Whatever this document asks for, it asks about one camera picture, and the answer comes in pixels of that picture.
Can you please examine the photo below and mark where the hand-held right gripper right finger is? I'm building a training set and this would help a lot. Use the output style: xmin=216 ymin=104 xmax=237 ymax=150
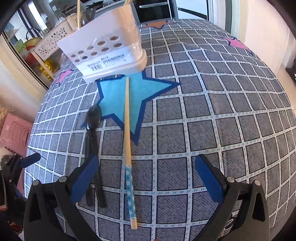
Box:
xmin=195 ymin=153 xmax=270 ymax=241

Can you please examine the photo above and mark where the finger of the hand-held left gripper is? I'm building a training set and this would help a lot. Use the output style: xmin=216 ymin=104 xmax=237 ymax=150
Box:
xmin=21 ymin=153 xmax=42 ymax=168

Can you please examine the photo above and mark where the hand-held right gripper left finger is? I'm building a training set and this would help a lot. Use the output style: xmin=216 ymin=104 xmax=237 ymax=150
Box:
xmin=23 ymin=155 xmax=100 ymax=241

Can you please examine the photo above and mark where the blue patterned bamboo chopstick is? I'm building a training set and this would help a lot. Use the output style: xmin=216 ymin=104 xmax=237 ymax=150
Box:
xmin=124 ymin=77 xmax=138 ymax=230

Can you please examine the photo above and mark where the white plastic utensil holder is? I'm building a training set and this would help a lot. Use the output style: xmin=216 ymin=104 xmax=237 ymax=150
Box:
xmin=57 ymin=3 xmax=148 ymax=83

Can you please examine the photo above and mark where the grey checked star tablecloth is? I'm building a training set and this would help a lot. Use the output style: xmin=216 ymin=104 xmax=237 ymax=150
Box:
xmin=24 ymin=19 xmax=296 ymax=241

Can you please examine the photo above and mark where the gold foil bundle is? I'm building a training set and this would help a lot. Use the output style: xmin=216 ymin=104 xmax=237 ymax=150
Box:
xmin=38 ymin=58 xmax=61 ymax=82

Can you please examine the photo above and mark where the red container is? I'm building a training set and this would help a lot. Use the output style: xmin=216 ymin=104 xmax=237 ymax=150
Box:
xmin=24 ymin=52 xmax=39 ymax=65

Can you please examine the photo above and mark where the yellow basin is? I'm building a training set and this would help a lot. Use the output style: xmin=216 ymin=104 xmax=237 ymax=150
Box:
xmin=25 ymin=37 xmax=43 ymax=50

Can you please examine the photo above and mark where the beige plastic storage trolley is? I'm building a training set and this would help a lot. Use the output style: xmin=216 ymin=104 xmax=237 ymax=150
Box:
xmin=32 ymin=5 xmax=93 ymax=70

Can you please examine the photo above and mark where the kitchen faucet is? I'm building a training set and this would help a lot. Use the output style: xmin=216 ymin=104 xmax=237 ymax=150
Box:
xmin=25 ymin=27 xmax=48 ymax=41

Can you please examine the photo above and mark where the black built-in oven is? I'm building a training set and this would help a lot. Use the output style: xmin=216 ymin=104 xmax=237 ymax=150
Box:
xmin=133 ymin=0 xmax=175 ymax=23

